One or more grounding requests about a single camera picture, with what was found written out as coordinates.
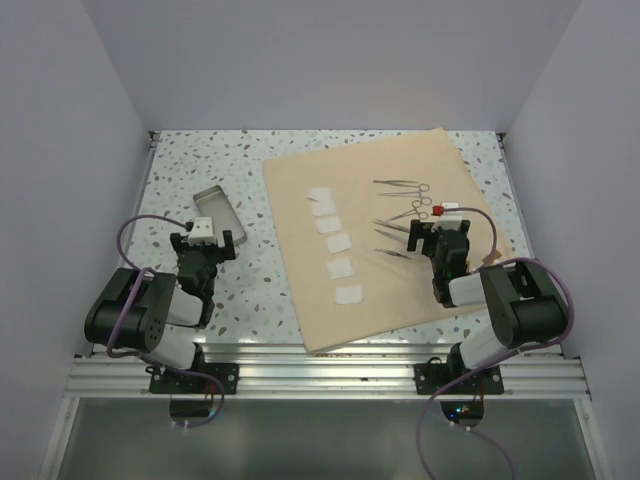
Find steel surgical scissors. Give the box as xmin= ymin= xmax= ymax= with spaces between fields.
xmin=374 ymin=229 xmax=408 ymax=247

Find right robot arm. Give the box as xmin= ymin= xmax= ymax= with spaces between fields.
xmin=407 ymin=220 xmax=573 ymax=393

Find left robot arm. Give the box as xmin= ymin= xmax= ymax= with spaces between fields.
xmin=84 ymin=230 xmax=236 ymax=393

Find beige surgical drape cloth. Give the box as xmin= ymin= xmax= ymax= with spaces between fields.
xmin=263 ymin=129 xmax=527 ymax=353

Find brown tape piece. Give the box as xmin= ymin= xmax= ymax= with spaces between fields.
xmin=483 ymin=250 xmax=502 ymax=265

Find steel forceps upper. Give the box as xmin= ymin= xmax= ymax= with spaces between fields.
xmin=379 ymin=183 xmax=430 ymax=198

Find metal instrument tray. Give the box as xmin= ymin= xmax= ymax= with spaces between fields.
xmin=193 ymin=185 xmax=247 ymax=246

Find steel tweezers top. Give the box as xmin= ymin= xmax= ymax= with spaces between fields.
xmin=373 ymin=180 xmax=419 ymax=188

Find white gauze pad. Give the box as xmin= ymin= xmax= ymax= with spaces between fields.
xmin=316 ymin=216 xmax=342 ymax=234
xmin=334 ymin=285 xmax=364 ymax=305
xmin=312 ymin=199 xmax=337 ymax=217
xmin=307 ymin=187 xmax=332 ymax=202
xmin=326 ymin=233 xmax=352 ymax=254
xmin=326 ymin=258 xmax=355 ymax=280

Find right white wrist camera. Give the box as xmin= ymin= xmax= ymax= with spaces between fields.
xmin=432 ymin=202 xmax=463 ymax=231

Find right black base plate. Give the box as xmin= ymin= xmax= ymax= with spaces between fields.
xmin=413 ymin=357 xmax=505 ymax=396

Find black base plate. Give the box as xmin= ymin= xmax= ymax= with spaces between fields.
xmin=145 ymin=363 xmax=240 ymax=395
xmin=413 ymin=357 xmax=505 ymax=396

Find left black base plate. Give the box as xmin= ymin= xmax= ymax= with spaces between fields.
xmin=145 ymin=363 xmax=240 ymax=395

